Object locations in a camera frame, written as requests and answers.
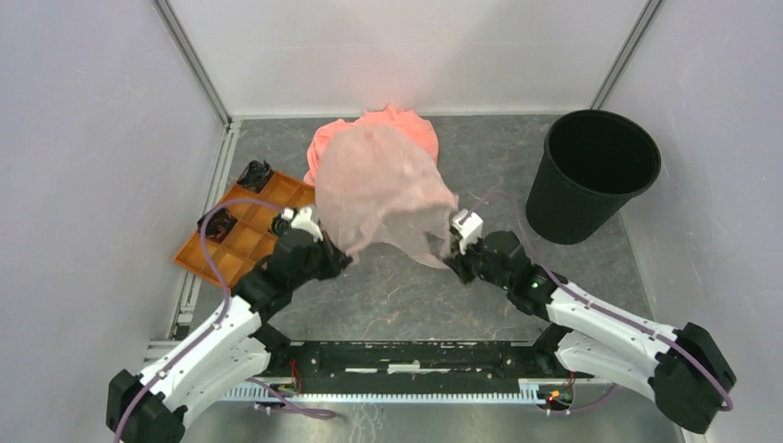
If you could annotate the pink plastic trash bag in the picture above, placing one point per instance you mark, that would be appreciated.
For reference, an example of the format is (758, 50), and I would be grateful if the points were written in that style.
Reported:
(374, 185)

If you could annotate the orange compartment tray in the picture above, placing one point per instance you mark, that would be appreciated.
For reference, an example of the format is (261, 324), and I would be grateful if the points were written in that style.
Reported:
(237, 249)

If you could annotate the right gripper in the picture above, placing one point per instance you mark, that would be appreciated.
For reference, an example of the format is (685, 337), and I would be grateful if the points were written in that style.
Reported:
(458, 262)

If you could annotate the dark rolled sock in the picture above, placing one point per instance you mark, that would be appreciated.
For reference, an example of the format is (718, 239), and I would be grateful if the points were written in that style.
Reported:
(216, 225)
(255, 176)

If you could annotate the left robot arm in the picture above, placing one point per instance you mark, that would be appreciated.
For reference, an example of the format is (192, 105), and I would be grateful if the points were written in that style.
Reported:
(237, 343)

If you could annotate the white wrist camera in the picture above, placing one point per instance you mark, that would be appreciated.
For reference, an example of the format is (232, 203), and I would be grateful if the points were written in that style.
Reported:
(466, 228)
(305, 219)

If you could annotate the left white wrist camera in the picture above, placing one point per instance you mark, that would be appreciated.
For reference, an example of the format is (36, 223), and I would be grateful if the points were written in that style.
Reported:
(305, 219)

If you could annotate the black trash bin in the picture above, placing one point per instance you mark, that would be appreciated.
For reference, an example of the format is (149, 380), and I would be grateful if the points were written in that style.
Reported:
(593, 163)

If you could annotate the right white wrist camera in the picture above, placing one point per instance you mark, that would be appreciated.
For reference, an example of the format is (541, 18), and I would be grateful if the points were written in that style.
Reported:
(466, 228)

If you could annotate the salmon pink cloth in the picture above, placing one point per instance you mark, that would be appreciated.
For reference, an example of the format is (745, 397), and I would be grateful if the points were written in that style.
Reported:
(415, 127)

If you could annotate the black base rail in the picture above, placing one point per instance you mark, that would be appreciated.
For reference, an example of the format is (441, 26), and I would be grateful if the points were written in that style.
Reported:
(427, 372)

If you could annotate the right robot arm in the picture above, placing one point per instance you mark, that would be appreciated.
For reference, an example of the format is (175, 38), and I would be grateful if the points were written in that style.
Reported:
(681, 370)

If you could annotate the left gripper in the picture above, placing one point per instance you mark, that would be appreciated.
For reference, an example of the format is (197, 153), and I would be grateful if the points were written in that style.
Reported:
(336, 260)

